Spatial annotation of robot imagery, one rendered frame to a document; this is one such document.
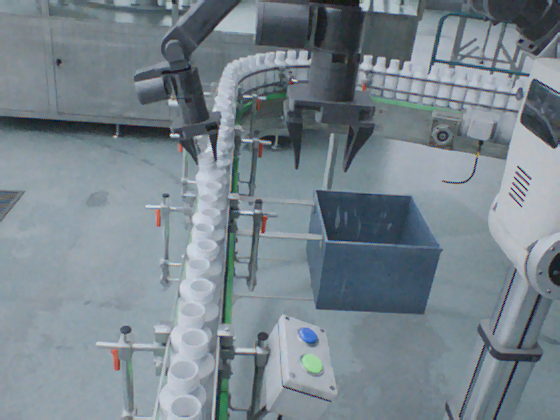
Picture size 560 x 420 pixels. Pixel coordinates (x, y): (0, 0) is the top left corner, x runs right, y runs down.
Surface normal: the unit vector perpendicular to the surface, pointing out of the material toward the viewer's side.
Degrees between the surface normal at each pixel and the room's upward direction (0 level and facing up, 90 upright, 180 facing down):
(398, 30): 90
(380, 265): 90
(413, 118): 90
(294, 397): 90
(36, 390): 0
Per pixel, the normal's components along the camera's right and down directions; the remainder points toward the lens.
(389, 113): -0.26, 0.42
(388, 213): 0.04, 0.47
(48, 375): 0.10, -0.88
